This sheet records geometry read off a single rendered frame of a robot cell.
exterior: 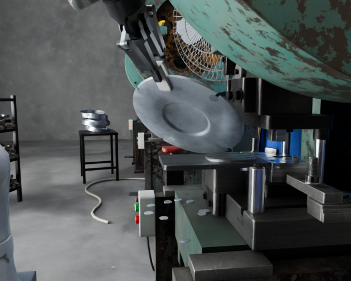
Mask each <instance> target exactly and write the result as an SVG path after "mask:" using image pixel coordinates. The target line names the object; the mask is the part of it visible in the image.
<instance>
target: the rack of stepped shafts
mask: <svg viewBox="0 0 351 281"><path fill-rule="evenodd" d="M0 101H11V109H12V119H5V118H9V114H0V129H2V130H0V133H6V132H13V143H14V149H8V148H12V145H11V144H3V143H0V145H1V146H2V147H3V148H4V149H5V150H6V151H7V152H8V154H9V158H10V159H9V160H10V162H13V161H15V169H16V178H13V175H10V182H9V193H10V192H12V191H15V190H17V202H21V201H22V186H21V168H20V151H19V141H18V124H17V107H16V96H15V95H11V98H0ZM6 123H12V124H6ZM13 153H14V154H13ZM12 157H13V158H12Z"/></svg>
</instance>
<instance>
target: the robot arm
mask: <svg viewBox="0 0 351 281"><path fill-rule="evenodd" d="M68 1H69V3H70V5H71V6H72V7H73V8H74V10H76V11H79V10H81V9H83V8H85V7H87V6H90V5H92V4H94V3H96V2H97V1H99V0H68ZM145 2H146V0H102V3H103V5H104V6H105V8H106V10H107V12H108V14H109V16H110V17H111V18H113V19H114V20H116V21H117V23H118V26H119V30H120V32H121V41H118V42H117V43H116V44H117V47H118V48H120V49H122V50H124V51H125V53H126V54H127V55H128V56H129V58H130V59H131V60H132V62H133V63H134V64H135V65H136V67H137V68H138V69H139V70H140V72H141V73H142V74H151V76H152V78H153V80H154V81H155V82H156V83H157V85H158V88H159V90H160V91H172V87H171V85H170V83H169V81H168V79H167V77H166V75H170V73H169V71H168V67H167V65H166V64H165V61H164V60H166V59H167V55H163V53H164V52H166V47H165V43H164V40H163V36H162V33H161V30H160V27H159V23H158V20H157V16H156V10H155V5H153V4H152V5H148V6H146V5H145ZM159 46H160V47H159ZM10 172H11V164H10V160H9V154H8V152H7V151H6V150H5V149H4V148H3V147H2V146H1V145H0V281H21V280H20V278H19V276H18V274H17V271H16V267H15V264H14V257H13V253H14V243H13V236H12V232H11V226H10V218H9V204H8V202H9V182H10Z"/></svg>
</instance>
